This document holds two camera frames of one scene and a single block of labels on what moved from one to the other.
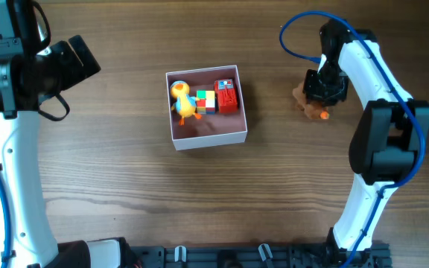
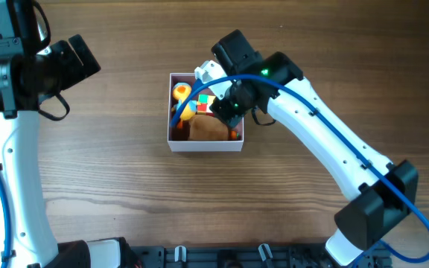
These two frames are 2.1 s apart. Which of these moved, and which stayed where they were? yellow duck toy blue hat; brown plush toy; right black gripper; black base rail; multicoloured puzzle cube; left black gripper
Moved: right black gripper; brown plush toy
Stayed: yellow duck toy blue hat; multicoloured puzzle cube; left black gripper; black base rail
